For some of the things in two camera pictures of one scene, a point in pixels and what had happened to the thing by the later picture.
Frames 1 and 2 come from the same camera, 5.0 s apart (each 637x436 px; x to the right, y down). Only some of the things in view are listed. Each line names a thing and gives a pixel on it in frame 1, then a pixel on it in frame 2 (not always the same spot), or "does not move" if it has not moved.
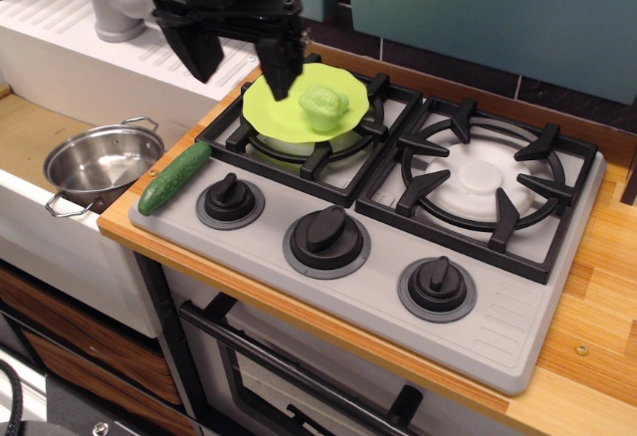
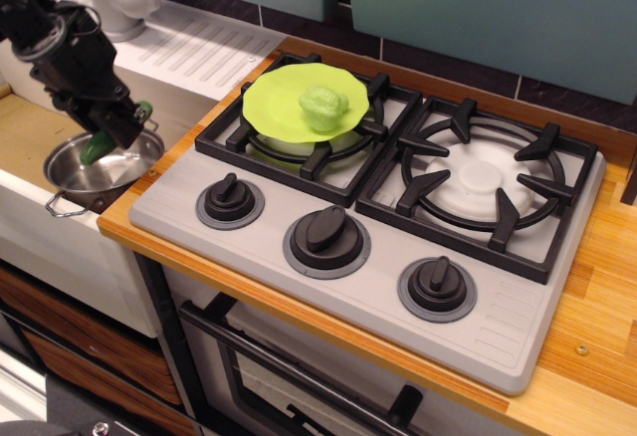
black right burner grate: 499,184 does not move
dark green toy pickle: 188,161 -> 100,143
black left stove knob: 230,204 does not move
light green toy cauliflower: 323,108 does not move
